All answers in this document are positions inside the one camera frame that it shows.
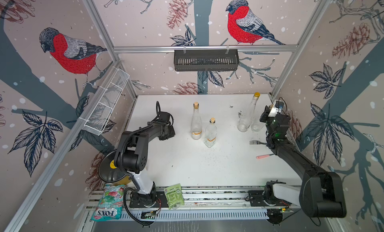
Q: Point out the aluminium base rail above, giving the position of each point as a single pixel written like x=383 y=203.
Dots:
x=210 y=204

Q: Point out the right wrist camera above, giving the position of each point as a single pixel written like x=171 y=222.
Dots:
x=276 y=107

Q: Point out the Fox's candy bag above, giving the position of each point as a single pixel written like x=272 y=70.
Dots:
x=110 y=206

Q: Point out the tall corked glass bottle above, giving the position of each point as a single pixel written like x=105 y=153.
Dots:
x=196 y=123

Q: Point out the green snack packet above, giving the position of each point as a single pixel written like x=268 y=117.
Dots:
x=174 y=196

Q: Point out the small corked labelled bottle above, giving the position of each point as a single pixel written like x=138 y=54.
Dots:
x=256 y=124

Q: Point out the green handled fork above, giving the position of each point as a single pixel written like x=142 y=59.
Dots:
x=257 y=142

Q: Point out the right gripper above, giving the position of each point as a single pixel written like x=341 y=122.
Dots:
x=265 y=116

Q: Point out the yellow cap glass bottle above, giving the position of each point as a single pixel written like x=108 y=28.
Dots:
x=247 y=117

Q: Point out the white wire mesh basket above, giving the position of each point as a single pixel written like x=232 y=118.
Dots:
x=97 y=122

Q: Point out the small corked glass bottle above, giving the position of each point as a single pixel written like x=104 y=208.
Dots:
x=211 y=133

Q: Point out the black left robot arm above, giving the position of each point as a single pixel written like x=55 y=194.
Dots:
x=131 y=155

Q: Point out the black hanging metal basket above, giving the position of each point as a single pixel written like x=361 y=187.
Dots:
x=206 y=60

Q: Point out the pink handled spoon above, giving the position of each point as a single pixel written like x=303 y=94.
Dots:
x=264 y=156

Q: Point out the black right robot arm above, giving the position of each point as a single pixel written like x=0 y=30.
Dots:
x=321 y=194

